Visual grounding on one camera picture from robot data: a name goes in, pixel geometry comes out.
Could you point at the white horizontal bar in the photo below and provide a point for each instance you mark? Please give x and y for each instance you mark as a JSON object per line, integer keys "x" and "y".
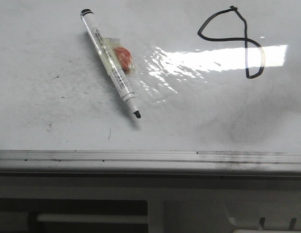
{"x": 76, "y": 218}

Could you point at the white whiteboard with aluminium frame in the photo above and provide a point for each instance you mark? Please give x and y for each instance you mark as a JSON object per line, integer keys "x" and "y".
{"x": 217, "y": 84}

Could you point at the white whiteboard marker black tip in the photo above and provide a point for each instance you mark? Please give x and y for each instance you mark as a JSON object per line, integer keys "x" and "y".
{"x": 110, "y": 61}

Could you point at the white plastic frame below whiteboard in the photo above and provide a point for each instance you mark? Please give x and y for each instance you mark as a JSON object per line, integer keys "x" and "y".
{"x": 172, "y": 204}

